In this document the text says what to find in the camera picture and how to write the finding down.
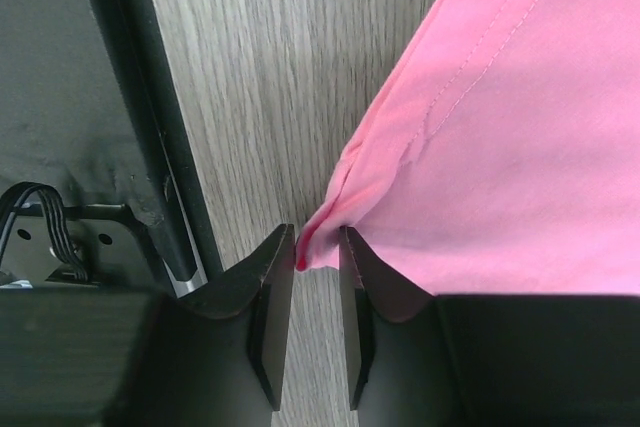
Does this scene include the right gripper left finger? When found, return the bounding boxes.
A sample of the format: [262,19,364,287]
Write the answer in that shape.
[1,224,295,426]

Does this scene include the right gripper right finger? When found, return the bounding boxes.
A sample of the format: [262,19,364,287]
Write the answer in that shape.
[339,227,639,426]

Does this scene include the light pink t-shirt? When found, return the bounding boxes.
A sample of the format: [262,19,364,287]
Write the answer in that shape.
[296,0,639,295]

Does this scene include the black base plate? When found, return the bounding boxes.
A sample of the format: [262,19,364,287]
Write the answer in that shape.
[1,0,222,297]

